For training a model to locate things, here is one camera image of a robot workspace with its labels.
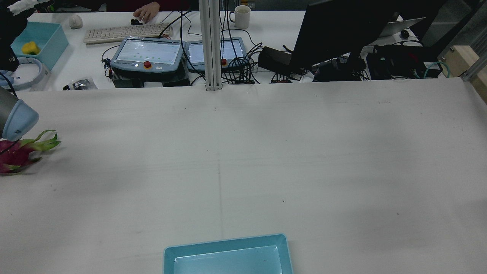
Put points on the clear plastic bag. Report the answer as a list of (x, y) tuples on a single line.
[(80, 84)]

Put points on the black computer monitor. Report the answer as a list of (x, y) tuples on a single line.
[(335, 30)]

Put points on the magenta dragon fruit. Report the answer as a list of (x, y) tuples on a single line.
[(15, 154)]

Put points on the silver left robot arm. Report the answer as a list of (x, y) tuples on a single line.
[(19, 118)]

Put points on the black power box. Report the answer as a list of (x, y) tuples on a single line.
[(277, 59)]

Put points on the aluminium profile post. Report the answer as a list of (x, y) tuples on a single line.
[(210, 45)]

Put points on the wooden box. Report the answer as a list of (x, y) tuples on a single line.
[(458, 59)]

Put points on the silver laptop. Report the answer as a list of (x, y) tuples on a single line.
[(399, 26)]

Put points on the white mug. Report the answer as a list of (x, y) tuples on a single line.
[(242, 17)]

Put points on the dark grey electronics box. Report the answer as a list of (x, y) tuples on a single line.
[(125, 80)]

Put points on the aluminium frame bar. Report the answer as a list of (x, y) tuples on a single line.
[(473, 70)]

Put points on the black computer mouse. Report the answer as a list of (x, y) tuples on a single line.
[(405, 34)]

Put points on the operator's bare hand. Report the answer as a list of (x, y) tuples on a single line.
[(146, 11)]

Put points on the white computer mouse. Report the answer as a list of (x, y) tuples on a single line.
[(75, 21)]

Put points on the light blue plastic bin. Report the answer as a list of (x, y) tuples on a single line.
[(228, 258)]

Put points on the black power strip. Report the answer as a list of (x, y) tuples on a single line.
[(245, 81), (281, 80)]

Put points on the teal storage bin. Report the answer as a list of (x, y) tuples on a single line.
[(53, 42)]

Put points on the yellow toy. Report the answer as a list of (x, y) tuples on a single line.
[(30, 48)]

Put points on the blue white headphones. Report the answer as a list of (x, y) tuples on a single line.
[(26, 74)]

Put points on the large blue teach pendant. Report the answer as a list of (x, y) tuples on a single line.
[(148, 53)]

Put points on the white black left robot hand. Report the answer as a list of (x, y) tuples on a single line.
[(11, 34)]

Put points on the beige computer keyboard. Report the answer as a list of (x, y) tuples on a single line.
[(125, 33)]

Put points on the black electronics unit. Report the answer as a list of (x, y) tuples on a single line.
[(395, 61)]

